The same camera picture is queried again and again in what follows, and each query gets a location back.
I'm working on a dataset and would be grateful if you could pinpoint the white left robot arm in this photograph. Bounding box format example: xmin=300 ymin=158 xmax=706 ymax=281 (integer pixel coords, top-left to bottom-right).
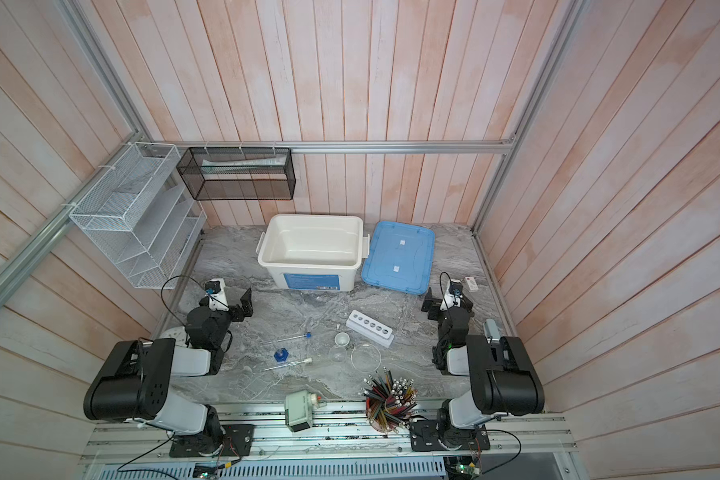
xmin=83 ymin=281 xmax=253 ymax=456

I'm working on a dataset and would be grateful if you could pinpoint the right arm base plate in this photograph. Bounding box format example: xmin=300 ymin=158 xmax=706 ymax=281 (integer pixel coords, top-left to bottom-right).
xmin=408 ymin=419 xmax=490 ymax=452

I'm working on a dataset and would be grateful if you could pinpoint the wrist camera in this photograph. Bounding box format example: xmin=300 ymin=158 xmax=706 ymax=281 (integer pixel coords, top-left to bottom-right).
xmin=444 ymin=279 xmax=463 ymax=309
xmin=204 ymin=278 xmax=229 ymax=311

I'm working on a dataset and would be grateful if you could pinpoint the aluminium horizontal wall rail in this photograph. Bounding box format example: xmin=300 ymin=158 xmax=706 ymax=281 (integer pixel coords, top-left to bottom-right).
xmin=168 ymin=140 xmax=513 ymax=155

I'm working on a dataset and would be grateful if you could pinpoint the blue plastic bin lid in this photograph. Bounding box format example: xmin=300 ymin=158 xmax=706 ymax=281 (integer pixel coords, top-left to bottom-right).
xmin=361 ymin=221 xmax=436 ymax=295

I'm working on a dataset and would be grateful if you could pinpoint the large clear petri dish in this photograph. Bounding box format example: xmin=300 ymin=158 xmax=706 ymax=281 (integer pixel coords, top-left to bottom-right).
xmin=350 ymin=343 xmax=381 ymax=374

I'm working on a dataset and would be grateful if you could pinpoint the small blue bottle cap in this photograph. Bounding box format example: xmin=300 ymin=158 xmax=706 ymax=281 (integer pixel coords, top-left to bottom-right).
xmin=273 ymin=347 xmax=289 ymax=364

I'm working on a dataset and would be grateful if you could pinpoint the white plastic storage bin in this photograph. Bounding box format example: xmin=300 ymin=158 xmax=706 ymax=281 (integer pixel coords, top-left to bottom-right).
xmin=256 ymin=214 xmax=370 ymax=292

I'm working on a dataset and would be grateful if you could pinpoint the white test tube rack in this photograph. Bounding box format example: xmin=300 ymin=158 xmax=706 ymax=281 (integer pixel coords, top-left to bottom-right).
xmin=346 ymin=310 xmax=394 ymax=348

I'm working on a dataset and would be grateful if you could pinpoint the round white wall clock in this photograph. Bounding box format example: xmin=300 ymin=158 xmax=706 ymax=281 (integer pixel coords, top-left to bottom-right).
xmin=159 ymin=326 xmax=188 ymax=347

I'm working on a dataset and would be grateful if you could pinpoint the green white box device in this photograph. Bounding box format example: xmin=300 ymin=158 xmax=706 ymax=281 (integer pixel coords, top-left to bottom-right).
xmin=284 ymin=390 xmax=326 ymax=433

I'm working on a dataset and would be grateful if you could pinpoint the black mesh wall shelf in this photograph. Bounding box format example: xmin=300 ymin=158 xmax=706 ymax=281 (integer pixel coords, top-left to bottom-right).
xmin=177 ymin=146 xmax=297 ymax=201

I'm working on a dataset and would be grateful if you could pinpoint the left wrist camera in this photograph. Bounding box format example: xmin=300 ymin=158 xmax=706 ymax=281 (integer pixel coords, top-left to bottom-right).
xmin=204 ymin=278 xmax=229 ymax=311

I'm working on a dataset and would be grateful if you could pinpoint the cup of coloured pencils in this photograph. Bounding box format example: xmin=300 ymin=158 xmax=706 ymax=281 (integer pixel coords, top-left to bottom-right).
xmin=362 ymin=369 xmax=418 ymax=434

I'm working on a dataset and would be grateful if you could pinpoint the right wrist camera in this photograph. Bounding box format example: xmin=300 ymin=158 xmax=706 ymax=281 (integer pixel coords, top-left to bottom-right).
xmin=444 ymin=279 xmax=463 ymax=309

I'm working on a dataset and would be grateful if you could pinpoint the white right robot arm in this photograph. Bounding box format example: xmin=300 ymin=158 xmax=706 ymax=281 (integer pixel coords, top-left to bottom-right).
xmin=410 ymin=286 xmax=545 ymax=452

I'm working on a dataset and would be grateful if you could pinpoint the white wire wall rack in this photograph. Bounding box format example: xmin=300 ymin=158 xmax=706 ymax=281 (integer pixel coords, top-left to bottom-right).
xmin=70 ymin=143 xmax=207 ymax=290

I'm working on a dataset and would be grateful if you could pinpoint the small glass dish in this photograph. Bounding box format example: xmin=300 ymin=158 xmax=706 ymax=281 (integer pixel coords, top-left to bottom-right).
xmin=334 ymin=332 xmax=350 ymax=347

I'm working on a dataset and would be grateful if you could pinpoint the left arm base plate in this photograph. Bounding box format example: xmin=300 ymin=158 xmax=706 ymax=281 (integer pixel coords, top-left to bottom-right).
xmin=169 ymin=424 xmax=255 ymax=458

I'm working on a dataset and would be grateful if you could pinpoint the blue capped test tube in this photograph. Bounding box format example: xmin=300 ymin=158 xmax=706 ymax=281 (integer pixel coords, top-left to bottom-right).
xmin=277 ymin=332 xmax=312 ymax=343

